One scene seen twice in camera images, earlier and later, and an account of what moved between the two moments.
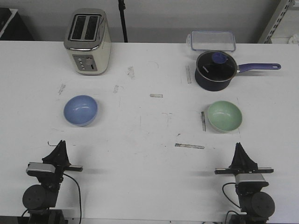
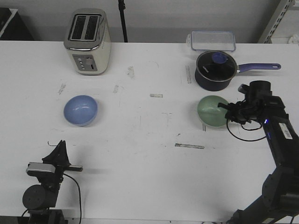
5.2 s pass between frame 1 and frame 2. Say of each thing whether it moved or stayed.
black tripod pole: stayed
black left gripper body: stayed
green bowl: moved
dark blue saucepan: stayed
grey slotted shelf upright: stayed
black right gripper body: moved
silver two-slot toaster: stayed
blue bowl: stayed
